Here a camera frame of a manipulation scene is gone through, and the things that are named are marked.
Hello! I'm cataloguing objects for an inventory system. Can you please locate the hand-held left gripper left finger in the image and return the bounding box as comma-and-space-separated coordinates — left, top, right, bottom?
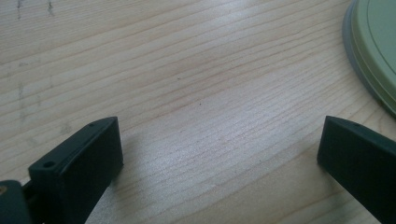
28, 116, 124, 224

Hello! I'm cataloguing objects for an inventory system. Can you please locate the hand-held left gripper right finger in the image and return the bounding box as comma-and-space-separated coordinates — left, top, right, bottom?
317, 115, 396, 224

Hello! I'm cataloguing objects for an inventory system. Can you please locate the green round plate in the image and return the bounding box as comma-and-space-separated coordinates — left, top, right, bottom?
342, 0, 396, 119

